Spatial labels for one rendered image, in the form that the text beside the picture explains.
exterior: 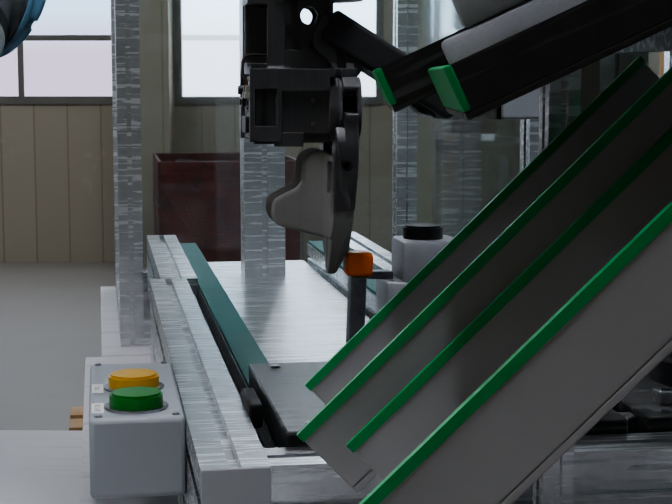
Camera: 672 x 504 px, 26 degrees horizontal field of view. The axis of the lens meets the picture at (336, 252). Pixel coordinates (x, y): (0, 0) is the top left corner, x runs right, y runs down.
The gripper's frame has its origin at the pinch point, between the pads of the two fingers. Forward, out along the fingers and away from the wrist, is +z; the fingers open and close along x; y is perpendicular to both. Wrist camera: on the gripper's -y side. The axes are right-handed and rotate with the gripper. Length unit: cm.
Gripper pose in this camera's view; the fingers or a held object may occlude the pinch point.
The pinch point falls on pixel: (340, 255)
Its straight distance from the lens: 108.4
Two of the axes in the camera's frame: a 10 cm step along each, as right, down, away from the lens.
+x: 1.6, 1.2, -9.8
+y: -9.9, 0.1, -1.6
